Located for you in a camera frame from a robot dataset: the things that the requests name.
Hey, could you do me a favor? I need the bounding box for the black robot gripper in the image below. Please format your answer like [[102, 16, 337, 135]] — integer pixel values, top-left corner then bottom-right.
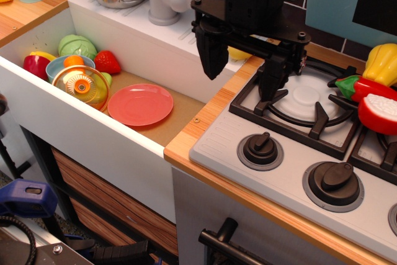
[[191, 0, 310, 102]]

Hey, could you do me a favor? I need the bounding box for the yellow toy potato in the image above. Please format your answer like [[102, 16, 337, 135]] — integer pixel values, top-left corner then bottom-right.
[[228, 47, 252, 60]]

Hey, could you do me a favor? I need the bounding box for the pink plastic plate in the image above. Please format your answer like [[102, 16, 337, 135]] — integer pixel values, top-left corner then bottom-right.
[[107, 83, 174, 127]]

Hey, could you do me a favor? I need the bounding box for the black left stove grate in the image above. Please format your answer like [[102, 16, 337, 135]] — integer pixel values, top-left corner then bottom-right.
[[229, 58, 359, 159]]

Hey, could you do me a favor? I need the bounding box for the black stove grate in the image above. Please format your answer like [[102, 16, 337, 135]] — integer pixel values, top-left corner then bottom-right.
[[348, 128, 396, 185], [229, 58, 359, 159]]

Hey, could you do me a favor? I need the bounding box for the black left stove knob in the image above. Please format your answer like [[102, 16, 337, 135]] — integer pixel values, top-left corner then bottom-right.
[[237, 132, 284, 171]]

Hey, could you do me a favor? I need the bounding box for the black stove knob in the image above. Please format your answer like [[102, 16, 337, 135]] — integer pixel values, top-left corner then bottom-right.
[[302, 161, 365, 213], [237, 132, 284, 171]]

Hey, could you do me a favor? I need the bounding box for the grey toy stove top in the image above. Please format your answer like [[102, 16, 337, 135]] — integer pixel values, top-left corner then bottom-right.
[[189, 56, 397, 264]]

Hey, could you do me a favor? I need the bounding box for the red toy chili pepper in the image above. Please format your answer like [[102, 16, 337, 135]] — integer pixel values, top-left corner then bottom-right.
[[335, 75, 396, 102]]

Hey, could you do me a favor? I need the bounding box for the red toy strawberry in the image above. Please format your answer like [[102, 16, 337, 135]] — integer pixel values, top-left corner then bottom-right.
[[94, 50, 122, 74]]

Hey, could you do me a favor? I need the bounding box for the yellow toy bell pepper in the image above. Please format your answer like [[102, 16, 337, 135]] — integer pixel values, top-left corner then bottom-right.
[[363, 43, 396, 87]]

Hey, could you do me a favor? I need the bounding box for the red white toy onion half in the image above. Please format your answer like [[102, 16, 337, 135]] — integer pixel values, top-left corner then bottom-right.
[[358, 94, 396, 135]]

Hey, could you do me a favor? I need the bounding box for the black middle stove knob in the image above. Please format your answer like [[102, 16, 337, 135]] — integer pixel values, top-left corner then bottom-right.
[[302, 161, 365, 213]]

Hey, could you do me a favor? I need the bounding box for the orange transparent pot lid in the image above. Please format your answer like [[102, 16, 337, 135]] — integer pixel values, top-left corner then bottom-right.
[[52, 65, 110, 112]]

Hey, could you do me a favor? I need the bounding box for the orange toy carrot piece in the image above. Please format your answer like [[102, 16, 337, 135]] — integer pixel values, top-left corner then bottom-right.
[[63, 55, 85, 73]]

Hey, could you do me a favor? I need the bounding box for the green toy cabbage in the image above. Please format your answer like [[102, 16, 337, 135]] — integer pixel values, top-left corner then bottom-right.
[[58, 34, 97, 60]]

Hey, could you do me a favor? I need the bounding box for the black right stove grate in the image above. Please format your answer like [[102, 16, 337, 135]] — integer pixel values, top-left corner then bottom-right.
[[348, 128, 396, 185]]

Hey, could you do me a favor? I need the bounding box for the light blue toy bowl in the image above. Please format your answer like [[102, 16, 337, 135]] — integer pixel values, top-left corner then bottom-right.
[[46, 55, 96, 83]]

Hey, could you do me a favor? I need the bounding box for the yellow toy banana piece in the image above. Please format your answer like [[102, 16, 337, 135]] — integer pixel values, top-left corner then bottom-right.
[[30, 51, 56, 61]]

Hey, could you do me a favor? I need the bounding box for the red toy apple half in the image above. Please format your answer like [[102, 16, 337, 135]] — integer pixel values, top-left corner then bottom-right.
[[23, 55, 50, 81]]

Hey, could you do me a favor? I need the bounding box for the grey right stove knob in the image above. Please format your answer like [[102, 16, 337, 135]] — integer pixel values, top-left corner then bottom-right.
[[388, 204, 397, 236]]

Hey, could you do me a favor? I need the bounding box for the blue clamp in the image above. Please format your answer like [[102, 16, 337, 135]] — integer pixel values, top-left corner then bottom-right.
[[1, 179, 58, 218]]

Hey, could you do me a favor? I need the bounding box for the black oven door handle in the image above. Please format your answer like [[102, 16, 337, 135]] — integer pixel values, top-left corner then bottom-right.
[[198, 218, 269, 264]]

